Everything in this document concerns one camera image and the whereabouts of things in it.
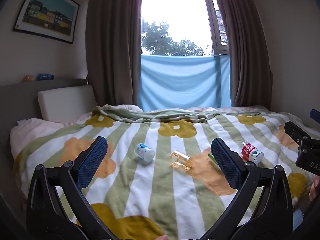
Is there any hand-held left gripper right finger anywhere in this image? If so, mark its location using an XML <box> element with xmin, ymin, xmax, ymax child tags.
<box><xmin>200</xmin><ymin>137</ymin><xmax>294</xmax><ymax>240</ymax></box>

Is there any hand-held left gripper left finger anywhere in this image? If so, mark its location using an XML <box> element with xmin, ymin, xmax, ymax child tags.
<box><xmin>26</xmin><ymin>136</ymin><xmax>110</xmax><ymax>240</ymax></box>

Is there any person's right hand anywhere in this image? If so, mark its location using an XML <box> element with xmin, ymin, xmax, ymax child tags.
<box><xmin>308</xmin><ymin>174</ymin><xmax>320</xmax><ymax>202</ymax></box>

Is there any red bottle with white cap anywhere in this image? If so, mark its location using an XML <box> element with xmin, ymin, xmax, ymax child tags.
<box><xmin>241</xmin><ymin>141</ymin><xmax>264</xmax><ymax>165</ymax></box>

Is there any white bottle with blue label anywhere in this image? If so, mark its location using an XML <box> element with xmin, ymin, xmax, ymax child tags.
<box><xmin>135</xmin><ymin>143</ymin><xmax>155</xmax><ymax>161</ymax></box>

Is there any white cushion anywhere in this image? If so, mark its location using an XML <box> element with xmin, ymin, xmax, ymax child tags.
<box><xmin>37</xmin><ymin>85</ymin><xmax>98</xmax><ymax>123</ymax></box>

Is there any white bed sheet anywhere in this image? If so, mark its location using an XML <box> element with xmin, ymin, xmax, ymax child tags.
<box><xmin>10</xmin><ymin>112</ymin><xmax>93</xmax><ymax>161</ymax></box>

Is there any flower printed striped blanket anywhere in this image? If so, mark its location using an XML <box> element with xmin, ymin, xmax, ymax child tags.
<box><xmin>12</xmin><ymin>104</ymin><xmax>318</xmax><ymax>240</ymax></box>

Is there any light blue cloth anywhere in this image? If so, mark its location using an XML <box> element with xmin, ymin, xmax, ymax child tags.
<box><xmin>138</xmin><ymin>54</ymin><xmax>232</xmax><ymax>112</ymax></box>

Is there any grey headboard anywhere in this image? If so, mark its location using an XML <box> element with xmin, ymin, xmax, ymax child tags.
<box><xmin>0</xmin><ymin>78</ymin><xmax>90</xmax><ymax>143</ymax></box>

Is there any brown curtain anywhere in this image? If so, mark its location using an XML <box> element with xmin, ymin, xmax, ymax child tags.
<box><xmin>217</xmin><ymin>0</ymin><xmax>273</xmax><ymax>110</ymax></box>
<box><xmin>85</xmin><ymin>0</ymin><xmax>143</xmax><ymax>107</ymax></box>

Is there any window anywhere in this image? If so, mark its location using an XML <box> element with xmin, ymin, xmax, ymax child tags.
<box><xmin>141</xmin><ymin>0</ymin><xmax>230</xmax><ymax>57</ymax></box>

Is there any framed picture of houses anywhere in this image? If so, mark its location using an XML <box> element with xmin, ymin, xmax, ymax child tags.
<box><xmin>12</xmin><ymin>0</ymin><xmax>80</xmax><ymax>44</ymax></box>

